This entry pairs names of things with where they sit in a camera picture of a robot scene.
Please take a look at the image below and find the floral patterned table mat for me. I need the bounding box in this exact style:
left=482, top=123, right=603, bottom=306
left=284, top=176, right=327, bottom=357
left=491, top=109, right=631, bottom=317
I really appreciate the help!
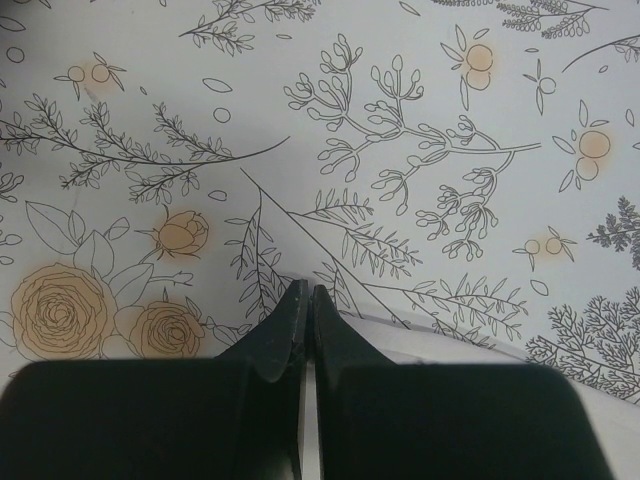
left=1, top=1, right=639, bottom=403

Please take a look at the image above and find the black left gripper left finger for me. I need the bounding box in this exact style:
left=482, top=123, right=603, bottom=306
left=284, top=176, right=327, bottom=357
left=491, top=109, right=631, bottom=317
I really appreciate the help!
left=1, top=280, right=308, bottom=479

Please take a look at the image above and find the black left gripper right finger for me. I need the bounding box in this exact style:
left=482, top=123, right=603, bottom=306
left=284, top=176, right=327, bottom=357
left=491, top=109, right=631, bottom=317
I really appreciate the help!
left=311, top=285, right=611, bottom=479

